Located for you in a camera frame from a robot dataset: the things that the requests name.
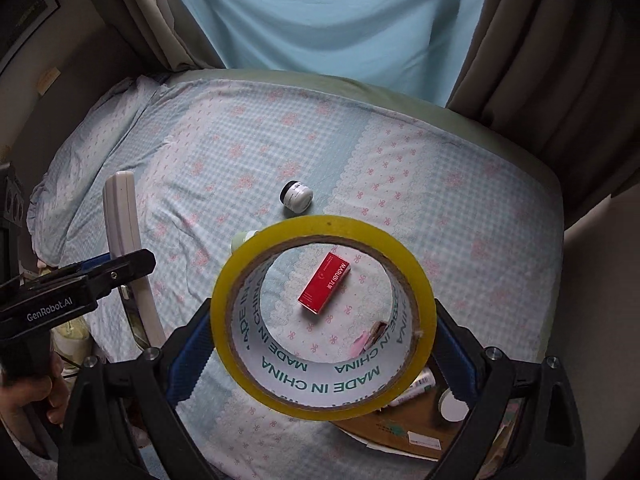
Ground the yellow packing tape roll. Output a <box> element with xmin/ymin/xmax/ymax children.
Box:
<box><xmin>210</xmin><ymin>216</ymin><xmax>437</xmax><ymax>420</ymax></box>

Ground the white jar black lid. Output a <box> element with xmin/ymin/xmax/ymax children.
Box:
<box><xmin>280</xmin><ymin>181</ymin><xmax>314</xmax><ymax>214</ymax></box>

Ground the red small carton box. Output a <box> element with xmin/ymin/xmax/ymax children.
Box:
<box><xmin>297</xmin><ymin>252</ymin><xmax>350</xmax><ymax>315</ymax></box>

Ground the white long remote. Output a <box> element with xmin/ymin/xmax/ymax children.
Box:
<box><xmin>103</xmin><ymin>171</ymin><xmax>166</xmax><ymax>350</ymax></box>

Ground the person's left hand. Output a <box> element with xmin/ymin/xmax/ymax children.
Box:
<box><xmin>1</xmin><ymin>353</ymin><xmax>70</xmax><ymax>457</ymax></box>

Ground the white round lid jar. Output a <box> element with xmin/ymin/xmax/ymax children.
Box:
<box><xmin>437</xmin><ymin>388</ymin><xmax>469</xmax><ymax>424</ymax></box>

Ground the brown cardboard box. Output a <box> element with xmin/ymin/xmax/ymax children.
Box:
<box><xmin>334</xmin><ymin>382</ymin><xmax>464</xmax><ymax>462</ymax></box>

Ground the green lidded cream jar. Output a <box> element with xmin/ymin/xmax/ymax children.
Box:
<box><xmin>230</xmin><ymin>230</ymin><xmax>257</xmax><ymax>252</ymax></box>

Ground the white tube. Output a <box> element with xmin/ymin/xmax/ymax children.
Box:
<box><xmin>387</xmin><ymin>367</ymin><xmax>436</xmax><ymax>408</ymax></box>

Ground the checkered floral bed sheet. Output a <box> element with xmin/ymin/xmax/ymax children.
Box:
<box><xmin>27</xmin><ymin>73</ymin><xmax>564</xmax><ymax>479</ymax></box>

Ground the yellow note on headboard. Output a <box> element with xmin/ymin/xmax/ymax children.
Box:
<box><xmin>36</xmin><ymin>67</ymin><xmax>61</xmax><ymax>96</ymax></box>

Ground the taupe left curtain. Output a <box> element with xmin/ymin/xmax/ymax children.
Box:
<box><xmin>91</xmin><ymin>0</ymin><xmax>224</xmax><ymax>72</ymax></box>

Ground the light blue hanging cloth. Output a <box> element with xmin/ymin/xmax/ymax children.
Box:
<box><xmin>182</xmin><ymin>0</ymin><xmax>484</xmax><ymax>105</ymax></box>

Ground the framed wall picture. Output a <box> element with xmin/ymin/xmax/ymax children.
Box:
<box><xmin>1</xmin><ymin>0</ymin><xmax>60</xmax><ymax>73</ymax></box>

